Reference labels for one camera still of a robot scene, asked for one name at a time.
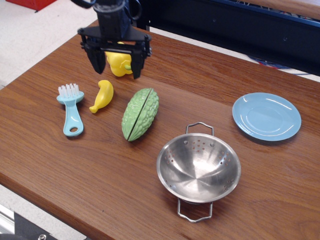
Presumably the light blue plate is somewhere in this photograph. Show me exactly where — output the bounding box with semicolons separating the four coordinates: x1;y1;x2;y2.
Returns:
232;92;302;142

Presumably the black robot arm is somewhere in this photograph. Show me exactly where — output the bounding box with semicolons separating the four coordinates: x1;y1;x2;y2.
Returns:
73;0;152;79

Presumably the black metal frame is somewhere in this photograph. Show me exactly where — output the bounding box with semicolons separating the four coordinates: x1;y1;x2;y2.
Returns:
129;0;320;75

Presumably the steel colander with handles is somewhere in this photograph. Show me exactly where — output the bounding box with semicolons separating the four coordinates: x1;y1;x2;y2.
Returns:
156;122;242;223

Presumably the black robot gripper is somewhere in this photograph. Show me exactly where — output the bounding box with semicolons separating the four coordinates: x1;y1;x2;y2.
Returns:
78;3;152;79

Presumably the red box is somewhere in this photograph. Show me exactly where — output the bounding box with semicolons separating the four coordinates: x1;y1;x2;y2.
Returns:
6;0;56;11

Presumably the yellow toy banana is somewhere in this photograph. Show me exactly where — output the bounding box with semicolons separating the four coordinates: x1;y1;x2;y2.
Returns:
89;80;114;114

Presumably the green toy bitter melon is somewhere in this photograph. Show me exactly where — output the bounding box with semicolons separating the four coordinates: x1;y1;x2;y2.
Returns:
121;88;159;142

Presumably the yellow toy bell pepper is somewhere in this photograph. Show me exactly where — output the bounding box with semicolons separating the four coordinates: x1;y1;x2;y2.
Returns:
105;51;133;77

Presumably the light blue dish brush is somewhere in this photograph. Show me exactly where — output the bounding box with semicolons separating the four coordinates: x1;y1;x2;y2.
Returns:
56;83;84;137

